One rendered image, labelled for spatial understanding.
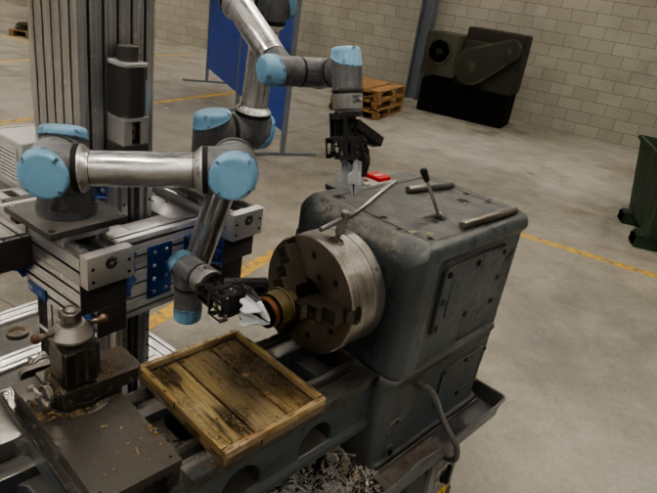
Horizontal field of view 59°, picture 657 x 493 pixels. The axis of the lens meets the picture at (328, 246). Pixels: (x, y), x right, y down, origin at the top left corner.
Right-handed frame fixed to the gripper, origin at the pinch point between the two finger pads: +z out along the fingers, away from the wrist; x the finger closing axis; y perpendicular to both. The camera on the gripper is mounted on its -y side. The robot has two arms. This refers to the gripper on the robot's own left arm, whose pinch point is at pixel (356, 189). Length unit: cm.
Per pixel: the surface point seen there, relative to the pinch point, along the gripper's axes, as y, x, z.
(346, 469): 7, 0, 79
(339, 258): 15.5, 8.0, 13.9
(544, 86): -928, -372, -34
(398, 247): -0.4, 13.3, 13.8
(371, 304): 9.8, 12.5, 26.2
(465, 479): -77, -12, 134
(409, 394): -11, 9, 60
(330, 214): -0.4, -9.9, 7.7
